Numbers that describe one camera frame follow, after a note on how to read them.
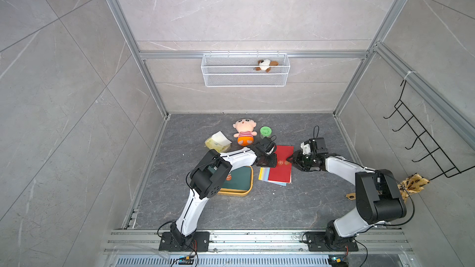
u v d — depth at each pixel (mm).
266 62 878
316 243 724
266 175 926
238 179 880
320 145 746
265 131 1044
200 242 730
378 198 451
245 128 1040
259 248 730
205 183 543
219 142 1017
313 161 700
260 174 927
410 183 664
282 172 921
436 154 629
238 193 823
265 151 767
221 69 1004
